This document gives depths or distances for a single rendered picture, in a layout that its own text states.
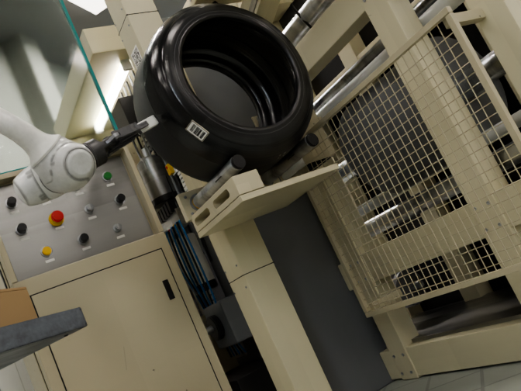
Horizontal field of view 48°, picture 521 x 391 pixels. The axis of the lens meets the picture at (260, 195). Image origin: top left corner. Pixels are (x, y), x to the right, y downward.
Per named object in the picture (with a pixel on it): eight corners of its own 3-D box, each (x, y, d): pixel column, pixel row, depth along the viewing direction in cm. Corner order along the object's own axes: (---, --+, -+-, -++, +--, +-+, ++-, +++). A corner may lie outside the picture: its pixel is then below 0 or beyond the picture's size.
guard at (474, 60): (366, 318, 216) (286, 150, 228) (370, 316, 217) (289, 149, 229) (581, 251, 141) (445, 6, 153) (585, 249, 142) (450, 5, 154)
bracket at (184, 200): (186, 223, 196) (174, 197, 198) (280, 191, 217) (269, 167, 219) (189, 220, 193) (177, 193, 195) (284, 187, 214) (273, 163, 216)
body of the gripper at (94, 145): (82, 139, 158) (111, 124, 163) (77, 152, 165) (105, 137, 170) (99, 160, 157) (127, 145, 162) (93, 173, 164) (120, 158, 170)
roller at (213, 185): (206, 205, 199) (196, 211, 196) (199, 194, 199) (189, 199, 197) (249, 164, 170) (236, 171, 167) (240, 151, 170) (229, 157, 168)
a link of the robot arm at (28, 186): (74, 186, 163) (91, 180, 153) (24, 215, 155) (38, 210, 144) (53, 152, 161) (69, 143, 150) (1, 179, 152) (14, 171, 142)
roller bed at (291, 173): (281, 183, 234) (250, 117, 239) (310, 174, 242) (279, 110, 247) (306, 164, 217) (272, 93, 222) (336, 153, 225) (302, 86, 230)
